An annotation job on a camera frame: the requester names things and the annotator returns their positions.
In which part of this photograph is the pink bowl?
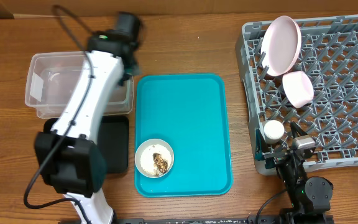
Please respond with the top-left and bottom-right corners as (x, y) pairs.
(282, 71), (314, 108)

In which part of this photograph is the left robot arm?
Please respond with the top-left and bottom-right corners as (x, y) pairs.
(24, 12), (143, 223)

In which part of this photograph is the grey bowl with food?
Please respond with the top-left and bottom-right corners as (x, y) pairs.
(135, 139), (175, 178)

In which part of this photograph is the clear plastic bin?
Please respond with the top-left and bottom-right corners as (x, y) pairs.
(24, 50), (134, 119)

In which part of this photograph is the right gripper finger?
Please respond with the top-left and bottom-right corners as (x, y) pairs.
(290, 121), (306, 143)
(254, 129), (265, 161)

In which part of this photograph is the teal plastic tray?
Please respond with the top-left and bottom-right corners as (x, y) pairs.
(134, 73), (233, 197)

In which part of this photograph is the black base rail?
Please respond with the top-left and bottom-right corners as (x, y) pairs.
(116, 215), (282, 224)

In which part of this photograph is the grey dishwasher rack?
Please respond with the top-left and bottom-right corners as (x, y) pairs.
(236, 15), (358, 172)

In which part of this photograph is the pink plate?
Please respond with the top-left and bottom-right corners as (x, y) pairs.
(260, 16), (301, 77)

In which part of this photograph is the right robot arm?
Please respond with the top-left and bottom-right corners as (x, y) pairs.
(254, 122), (334, 223)

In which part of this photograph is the black plastic tray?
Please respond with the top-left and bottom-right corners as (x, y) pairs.
(34, 116), (129, 174)

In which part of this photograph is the small white cup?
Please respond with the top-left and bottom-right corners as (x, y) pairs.
(263, 119), (285, 144)

